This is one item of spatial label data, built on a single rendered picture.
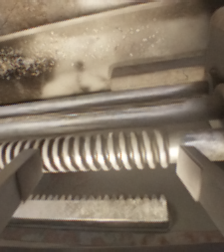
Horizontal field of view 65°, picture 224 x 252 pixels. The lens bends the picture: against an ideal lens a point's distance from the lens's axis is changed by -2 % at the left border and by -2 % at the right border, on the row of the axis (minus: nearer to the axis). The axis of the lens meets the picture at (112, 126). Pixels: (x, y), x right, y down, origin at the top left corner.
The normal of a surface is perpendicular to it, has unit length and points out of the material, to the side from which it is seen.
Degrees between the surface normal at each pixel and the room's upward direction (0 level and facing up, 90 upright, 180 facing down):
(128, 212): 90
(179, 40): 0
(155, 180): 90
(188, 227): 90
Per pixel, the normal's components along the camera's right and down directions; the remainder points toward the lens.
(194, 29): -0.10, 0.64
